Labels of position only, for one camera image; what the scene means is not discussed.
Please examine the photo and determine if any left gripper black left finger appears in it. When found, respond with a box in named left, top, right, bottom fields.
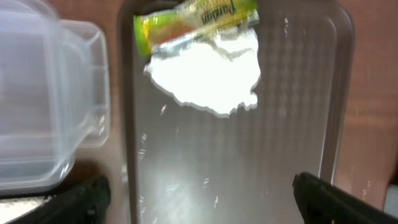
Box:
left=10, top=175, right=111, bottom=224

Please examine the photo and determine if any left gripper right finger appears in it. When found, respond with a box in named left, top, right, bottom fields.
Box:
left=292, top=172, right=397, bottom=224

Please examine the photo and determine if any white tissue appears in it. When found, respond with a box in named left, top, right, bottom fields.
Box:
left=144, top=27, right=261, bottom=118

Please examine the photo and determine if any green yellow snack wrapper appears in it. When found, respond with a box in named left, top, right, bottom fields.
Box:
left=134, top=0, right=259, bottom=56

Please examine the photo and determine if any dark brown serving tray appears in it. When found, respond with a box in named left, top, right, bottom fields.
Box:
left=118, top=1, right=354, bottom=223

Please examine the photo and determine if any clear plastic bin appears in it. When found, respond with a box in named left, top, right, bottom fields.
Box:
left=1, top=0, right=110, bottom=195

